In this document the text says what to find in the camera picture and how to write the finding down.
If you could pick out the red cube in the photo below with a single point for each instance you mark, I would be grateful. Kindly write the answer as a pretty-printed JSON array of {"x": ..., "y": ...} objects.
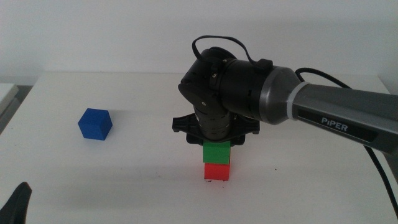
[{"x": 217, "y": 172}]

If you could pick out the blue cube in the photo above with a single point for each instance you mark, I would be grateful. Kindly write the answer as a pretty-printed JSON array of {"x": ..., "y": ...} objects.
[{"x": 94, "y": 124}]

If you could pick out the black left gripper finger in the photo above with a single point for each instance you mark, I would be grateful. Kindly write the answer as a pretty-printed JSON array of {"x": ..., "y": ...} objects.
[{"x": 17, "y": 207}]

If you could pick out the green cube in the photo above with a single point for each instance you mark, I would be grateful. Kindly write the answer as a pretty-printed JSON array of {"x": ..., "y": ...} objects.
[{"x": 216, "y": 153}]

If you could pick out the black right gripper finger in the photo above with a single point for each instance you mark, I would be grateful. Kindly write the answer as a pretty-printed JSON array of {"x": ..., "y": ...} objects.
[
  {"x": 194, "y": 140},
  {"x": 237, "y": 142}
]

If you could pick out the grey and black right arm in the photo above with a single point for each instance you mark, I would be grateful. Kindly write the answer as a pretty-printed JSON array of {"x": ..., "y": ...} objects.
[{"x": 326, "y": 102}]

